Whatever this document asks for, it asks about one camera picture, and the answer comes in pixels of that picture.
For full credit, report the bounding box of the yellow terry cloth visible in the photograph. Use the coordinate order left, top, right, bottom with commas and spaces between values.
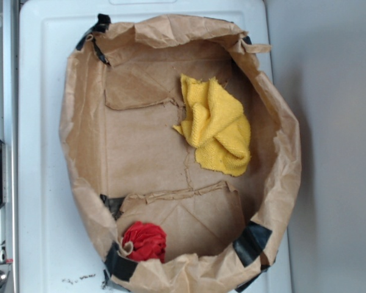
173, 74, 251, 177

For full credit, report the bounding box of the red crumpled cloth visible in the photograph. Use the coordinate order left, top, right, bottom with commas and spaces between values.
122, 221, 167, 263

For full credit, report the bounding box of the brown paper bag tray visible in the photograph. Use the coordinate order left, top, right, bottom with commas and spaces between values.
59, 14, 301, 292

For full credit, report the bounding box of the white plastic bin lid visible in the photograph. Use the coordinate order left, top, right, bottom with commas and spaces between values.
16, 0, 293, 293

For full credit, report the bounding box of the aluminium frame rail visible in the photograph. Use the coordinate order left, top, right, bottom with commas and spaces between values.
0, 1, 20, 292

